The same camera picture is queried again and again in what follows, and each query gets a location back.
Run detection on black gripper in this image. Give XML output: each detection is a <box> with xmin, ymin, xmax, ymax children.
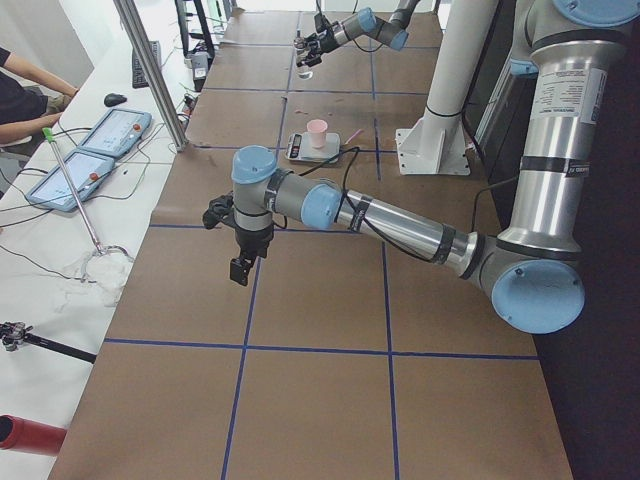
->
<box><xmin>229</xmin><ymin>227</ymin><xmax>274</xmax><ymax>286</ymax></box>
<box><xmin>295</xmin><ymin>25</ymin><xmax>339</xmax><ymax>68</ymax></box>

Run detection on pink plastic cup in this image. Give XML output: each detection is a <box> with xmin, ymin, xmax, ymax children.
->
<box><xmin>306</xmin><ymin>119</ymin><xmax>328</xmax><ymax>149</ymax></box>

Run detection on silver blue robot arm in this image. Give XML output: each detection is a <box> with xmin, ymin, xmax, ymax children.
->
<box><xmin>224</xmin><ymin>1</ymin><xmax>639</xmax><ymax>334</ymax></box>
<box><xmin>293</xmin><ymin>1</ymin><xmax>418</xmax><ymax>71</ymax></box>

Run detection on white digital kitchen scale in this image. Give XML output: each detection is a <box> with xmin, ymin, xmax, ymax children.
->
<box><xmin>286</xmin><ymin>132</ymin><xmax>341</xmax><ymax>164</ymax></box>

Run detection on pink spoon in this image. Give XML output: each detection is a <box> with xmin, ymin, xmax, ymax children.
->
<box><xmin>345</xmin><ymin>129</ymin><xmax>363</xmax><ymax>144</ymax></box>

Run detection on crumpled white cloth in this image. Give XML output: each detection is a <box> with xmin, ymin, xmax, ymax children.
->
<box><xmin>52</xmin><ymin>252</ymin><xmax>133</xmax><ymax>313</ymax></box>

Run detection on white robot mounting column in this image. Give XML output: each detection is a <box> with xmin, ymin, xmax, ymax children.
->
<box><xmin>396</xmin><ymin>0</ymin><xmax>498</xmax><ymax>176</ymax></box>

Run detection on black keyboard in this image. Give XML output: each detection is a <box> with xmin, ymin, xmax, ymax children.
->
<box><xmin>131</xmin><ymin>39</ymin><xmax>163</xmax><ymax>90</ymax></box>

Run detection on upper blue teach pendant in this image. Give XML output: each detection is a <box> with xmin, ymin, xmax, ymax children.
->
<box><xmin>78</xmin><ymin>107</ymin><xmax>152</xmax><ymax>159</ymax></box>

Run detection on blue teach pendant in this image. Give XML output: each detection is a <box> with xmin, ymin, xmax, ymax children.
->
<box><xmin>25</xmin><ymin>151</ymin><xmax>118</xmax><ymax>213</ymax></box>
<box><xmin>78</xmin><ymin>107</ymin><xmax>152</xmax><ymax>159</ymax></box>

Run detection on lower blue teach pendant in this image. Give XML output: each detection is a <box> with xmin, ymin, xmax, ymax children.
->
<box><xmin>25</xmin><ymin>151</ymin><xmax>118</xmax><ymax>213</ymax></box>

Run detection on black computer mouse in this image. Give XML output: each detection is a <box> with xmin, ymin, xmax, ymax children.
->
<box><xmin>103</xmin><ymin>93</ymin><xmax>127</xmax><ymax>107</ymax></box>

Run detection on metal rod green tip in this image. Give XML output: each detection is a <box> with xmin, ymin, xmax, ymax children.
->
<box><xmin>42</xmin><ymin>127</ymin><xmax>134</xmax><ymax>262</ymax></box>

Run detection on black tripod rod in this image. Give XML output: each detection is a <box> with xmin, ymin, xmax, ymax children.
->
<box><xmin>1</xmin><ymin>322</ymin><xmax>97</xmax><ymax>364</ymax></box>

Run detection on seated person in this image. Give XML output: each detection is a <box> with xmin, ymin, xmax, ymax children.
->
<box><xmin>1</xmin><ymin>48</ymin><xmax>79</xmax><ymax>156</ymax></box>

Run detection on red cylinder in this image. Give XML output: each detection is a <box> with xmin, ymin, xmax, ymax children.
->
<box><xmin>1</xmin><ymin>415</ymin><xmax>67</xmax><ymax>456</ymax></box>

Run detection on wrist black camera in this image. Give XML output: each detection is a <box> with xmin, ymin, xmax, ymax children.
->
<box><xmin>202</xmin><ymin>192</ymin><xmax>236</xmax><ymax>230</ymax></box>

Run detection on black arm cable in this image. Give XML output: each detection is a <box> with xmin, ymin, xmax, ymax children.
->
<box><xmin>272</xmin><ymin>145</ymin><xmax>521</xmax><ymax>261</ymax></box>

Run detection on aluminium frame post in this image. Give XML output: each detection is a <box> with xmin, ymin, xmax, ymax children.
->
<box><xmin>113</xmin><ymin>0</ymin><xmax>188</xmax><ymax>152</ymax></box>

